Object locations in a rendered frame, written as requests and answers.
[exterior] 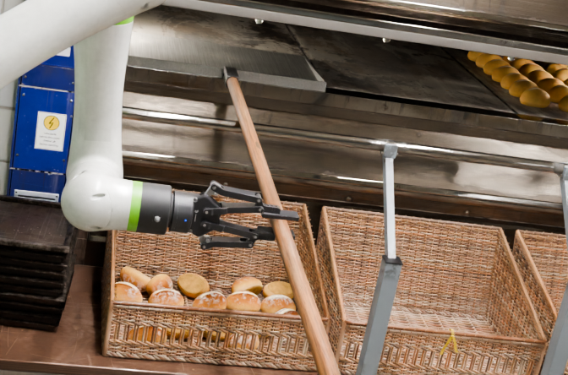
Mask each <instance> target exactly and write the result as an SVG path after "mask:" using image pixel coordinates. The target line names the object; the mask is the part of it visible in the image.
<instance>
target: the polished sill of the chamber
mask: <svg viewBox="0 0 568 375"><path fill-rule="evenodd" d="M124 79H128V80H134V81H141V82H147V83H154V84H166V85H172V86H179V87H185V88H192V89H198V90H210V91H216V92H223V93H229V94H230V92H229V89H228V88H227V87H226V86H225V83H224V80H223V78H217V77H211V76H204V75H198V74H191V73H179V72H173V71H166V70H160V69H153V68H142V67H135V66H129V65H128V60H127V64H126V71H125V77H124ZM238 83H239V86H240V88H241V91H242V93H243V95H248V96H254V97H261V98H267V99H274V100H280V101H292V102H298V103H305V104H311V105H318V106H330V107H336V108H343V109H349V110H356V111H367V112H374V113H380V114H387V115H393V116H400V117H412V118H418V119H425V120H431V121H438V122H449V123H456V124H462V125H469V126H475V127H482V128H494V129H500V130H507V131H513V132H520V133H531V134H538V135H544V136H551V137H557V138H564V139H568V121H566V120H560V119H553V118H547V117H535V116H529V115H523V114H516V113H510V112H504V111H492V110H486V109H480V108H473V107H467V106H456V105H449V104H443V103H437V102H431V101H419V100H413V99H406V98H400V97H394V96H388V95H376V94H370V93H363V92H357V91H350V90H339V89H332V88H325V92H323V91H317V90H305V89H299V88H292V87H286V86H280V85H273V84H261V83H255V82H248V81H242V80H239V81H238Z"/></svg>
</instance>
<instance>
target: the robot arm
mask: <svg viewBox="0 0 568 375"><path fill-rule="evenodd" d="M165 1H166V0H27V1H25V2H23V3H21V4H20V5H18V6H16V7H14V8H12V9H10V10H9V11H7V12H5V13H3V14H0V90H1V89H2V88H3V87H5V86H6V85H8V84H10V83H11V82H13V81H14V80H16V79H17V78H19V77H20V76H22V75H23V74H25V73H27V72H29V71H30V70H31V69H32V68H35V67H36V66H38V65H40V64H41V63H43V62H45V61H46V60H48V59H49V58H51V57H54V56H55V55H57V54H58V53H60V52H62V51H64V50H66V49H68V48H69V47H71V46H74V121H73V131H72V138H71V145H70V151H69V157H68V165H67V170H66V178H67V181H66V184H65V187H64V189H63V192H62V196H61V207H62V211H63V214H64V216H65V218H66V219H67V220H68V222H69V223H70V224H71V225H73V226H75V227H76V228H78V229H80V230H82V231H109V230H118V231H135V232H143V233H150V234H157V235H165V234H166V233H167V227H168V228H169V231H175V232H182V233H192V234H194V235H196V236H198V237H199V242H200V247H201V249H202V250H205V249H208V248H212V247H238V248H252V247H253V246H254V243H255V241H256V240H267V241H274V240H275V238H276V237H275V234H274V231H273V229H272V227H269V226H257V229H256V228H254V229H253V228H249V227H246V226H241V225H237V224H233V223H230V222H227V221H224V220H222V219H220V217H221V215H226V214H244V213H261V216H262V217H263V218H271V219H278V220H293V221H299V216H298V212H296V211H288V210H281V208H280V206H278V205H274V204H264V203H262V198H261V196H260V194H259V193H255V192H250V191H247V190H242V189H238V188H234V187H227V186H223V185H221V184H220V183H219V182H216V181H214V180H212V181H211V182H210V186H209V188H208V189H207V190H206V192H202V193H188V192H181V191H174V192H173V193H172V187H171V186H170V185H164V184H157V183H150V182H137V181H130V180H125V179H123V158H122V105H123V86H124V77H125V71H126V64H127V59H128V49H129V44H130V39H131V34H132V29H133V22H134V16H135V15H137V14H140V13H143V12H144V11H147V10H149V9H152V8H154V7H157V6H159V5H160V4H162V3H164V2H165ZM218 194H220V195H221V196H225V197H229V198H235V199H240V200H243V201H248V202H252V203H226V202H217V201H216V200H215V199H213V198H212V197H211V195H218ZM211 231H219V232H223V231H224V232H227V233H230V234H233V235H237V236H208V235H205V234H207V233H209V232H211ZM238 236H243V237H238Z"/></svg>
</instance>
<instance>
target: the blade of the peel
mask: <svg viewBox="0 0 568 375"><path fill-rule="evenodd" d="M128 65H129V66H135V67H142V68H153V69H160V70H166V71H173V72H179V73H191V74H198V75H204V76H211V77H217V78H222V76H223V71H224V67H230V68H235V69H236V70H237V72H238V76H239V80H242V81H248V82H255V83H261V84H273V85H280V86H286V87H292V88H299V89H305V90H317V91H323V92H325V88H326V84H327V82H326V81H325V80H324V79H323V78H322V76H321V75H320V74H319V73H318V72H317V70H316V69H315V68H314V67H313V66H312V64H311V63H310V62H309V61H308V60H307V59H306V57H305V56H300V55H294V54H288V53H282V52H271V51H265V50H259V49H253V48H247V47H240V46H229V45H222V44H216V43H210V42H204V41H193V40H187V39H181V38H175V37H168V36H162V35H151V34H145V33H139V32H133V31H132V34H131V39H130V44H129V49H128Z"/></svg>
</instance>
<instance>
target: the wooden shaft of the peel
mask: <svg viewBox="0 0 568 375"><path fill-rule="evenodd" d="M227 86H228V89H229V92H230V95H231V97H232V102H233V105H234V108H235V111H236V113H237V116H238V121H239V124H240V127H241V129H242V132H243V137H244V140H245V143H246V145H247V148H248V153H249V156H250V159H251V161H252V164H253V168H254V172H255V175H256V177H257V180H258V184H259V188H260V191H261V193H262V196H263V200H264V202H265V204H274V205H278V206H280V208H281V210H283V208H282V206H281V202H280V199H279V197H278V194H277V191H276V188H275V185H274V183H273V180H272V177H271V174H270V171H269V168H268V166H267V163H266V160H265V156H264V154H263V151H262V149H261V146H260V143H259V139H258V137H257V134H256V132H255V129H254V125H253V122H252V120H251V117H250V115H249V110H248V108H247V105H246V103H245V100H244V98H243V93H242V91H241V88H240V86H239V83H238V80H237V79H236V78H234V77H231V78H229V79H228V80H227ZM270 223H271V225H272V229H273V231H274V234H275V237H276V241H277V245H278V247H279V250H280V253H281V258H282V261H283V263H284V266H285V269H286V272H287V277H288V279H289V282H290V285H291V287H292V293H293V295H294V298H295V301H296V304H297V307H298V311H299V314H300V317H301V320H302V323H303V327H304V330H305V333H306V336H307V339H308V342H309V346H310V350H311V352H312V355H313V358H314V362H315V366H316V368H317V371H318V374H319V375H341V374H340V371H339V368H338V366H337V363H336V359H335V357H334V354H333V351H332V349H331V346H330V341H329V340H328V337H327V334H326V332H325V327H324V325H323V323H322V320H321V317H320V313H319V310H318V308H317V306H316V303H315V300H314V296H313V293H312V291H311V289H310V286H309V282H308V279H307V276H306V274H305V272H304V269H303V265H302V262H301V259H300V257H299V255H298V250H297V248H296V245H295V242H294V240H293V238H292V233H291V231H290V228H289V225H288V223H287V221H286V220H278V219H271V218H270Z"/></svg>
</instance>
